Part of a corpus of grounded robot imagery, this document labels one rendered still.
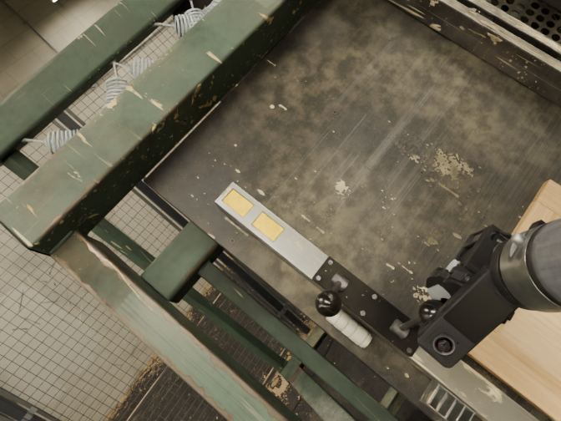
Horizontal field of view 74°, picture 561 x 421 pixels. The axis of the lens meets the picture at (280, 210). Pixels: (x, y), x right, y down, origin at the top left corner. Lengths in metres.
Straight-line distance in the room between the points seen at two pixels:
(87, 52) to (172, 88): 0.55
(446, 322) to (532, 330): 0.37
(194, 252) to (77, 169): 0.25
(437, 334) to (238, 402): 0.33
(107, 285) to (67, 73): 0.71
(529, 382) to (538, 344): 0.06
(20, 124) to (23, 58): 4.47
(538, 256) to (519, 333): 0.44
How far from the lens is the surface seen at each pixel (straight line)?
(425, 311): 0.56
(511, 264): 0.39
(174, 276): 0.75
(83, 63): 1.24
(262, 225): 0.66
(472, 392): 0.72
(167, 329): 0.65
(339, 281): 0.63
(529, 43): 0.96
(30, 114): 1.22
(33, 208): 0.72
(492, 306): 0.44
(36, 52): 5.72
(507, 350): 0.77
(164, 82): 0.75
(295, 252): 0.65
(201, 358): 0.64
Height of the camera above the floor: 1.86
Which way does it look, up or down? 20 degrees down
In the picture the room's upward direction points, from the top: 45 degrees counter-clockwise
